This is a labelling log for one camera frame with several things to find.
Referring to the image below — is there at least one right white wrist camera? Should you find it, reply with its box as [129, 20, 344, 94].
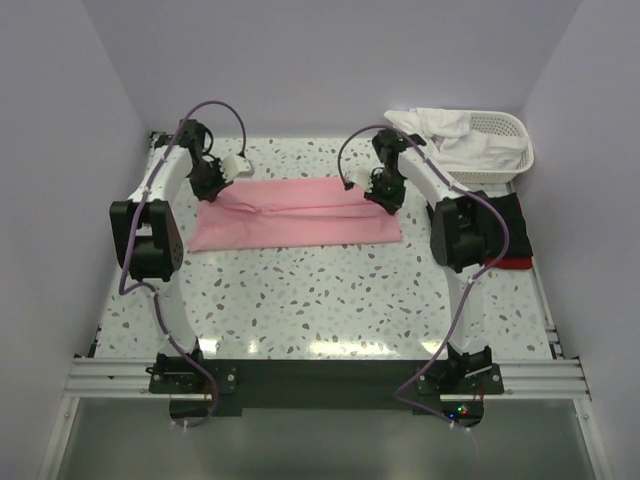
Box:
[347, 167, 373, 192]

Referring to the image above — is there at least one black folded t shirt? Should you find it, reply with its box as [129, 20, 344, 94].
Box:
[477, 193, 533, 264]

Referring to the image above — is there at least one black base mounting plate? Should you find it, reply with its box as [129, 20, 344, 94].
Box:
[147, 359, 505, 427]

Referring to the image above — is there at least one white laundry basket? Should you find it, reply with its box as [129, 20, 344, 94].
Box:
[421, 109, 534, 184]

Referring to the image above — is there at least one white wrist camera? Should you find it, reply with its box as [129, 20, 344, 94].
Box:
[347, 167, 373, 192]
[221, 154, 255, 182]

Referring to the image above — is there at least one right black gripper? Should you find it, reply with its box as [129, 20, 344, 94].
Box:
[365, 170, 407, 214]

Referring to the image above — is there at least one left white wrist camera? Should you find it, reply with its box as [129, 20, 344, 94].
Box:
[221, 154, 255, 182]

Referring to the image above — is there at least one white t shirt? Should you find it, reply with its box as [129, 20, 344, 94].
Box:
[384, 107, 529, 171]

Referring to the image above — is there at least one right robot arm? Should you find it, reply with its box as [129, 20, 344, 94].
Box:
[364, 129, 509, 393]

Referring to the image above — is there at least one red folded t shirt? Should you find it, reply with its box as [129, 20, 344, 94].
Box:
[495, 257, 533, 271]

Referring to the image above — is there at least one pink t shirt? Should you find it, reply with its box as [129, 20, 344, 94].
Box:
[188, 178, 402, 253]

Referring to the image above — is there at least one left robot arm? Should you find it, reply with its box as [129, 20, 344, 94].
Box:
[109, 119, 230, 397]

